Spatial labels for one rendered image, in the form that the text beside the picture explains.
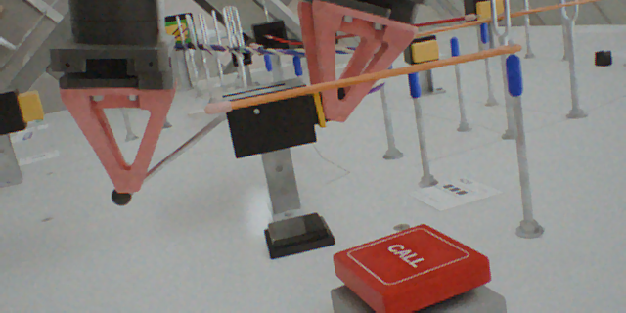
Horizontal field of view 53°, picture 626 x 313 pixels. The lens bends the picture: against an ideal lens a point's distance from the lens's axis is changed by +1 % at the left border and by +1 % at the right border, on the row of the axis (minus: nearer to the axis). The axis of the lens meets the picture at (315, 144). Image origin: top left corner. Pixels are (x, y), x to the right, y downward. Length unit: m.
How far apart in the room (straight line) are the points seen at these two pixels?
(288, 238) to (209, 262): 0.05
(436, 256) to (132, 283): 0.20
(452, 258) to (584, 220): 0.13
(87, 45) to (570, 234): 0.29
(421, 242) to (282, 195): 0.17
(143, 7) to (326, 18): 0.11
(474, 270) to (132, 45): 0.24
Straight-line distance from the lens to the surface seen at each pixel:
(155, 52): 0.37
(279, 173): 0.43
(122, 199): 0.44
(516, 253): 0.35
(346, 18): 0.40
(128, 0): 0.40
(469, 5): 1.02
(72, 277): 0.44
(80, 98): 0.41
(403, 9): 0.41
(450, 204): 0.42
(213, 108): 0.31
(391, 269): 0.26
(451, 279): 0.26
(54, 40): 1.39
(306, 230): 0.38
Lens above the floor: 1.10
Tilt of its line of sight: 6 degrees up
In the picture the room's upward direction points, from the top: 36 degrees clockwise
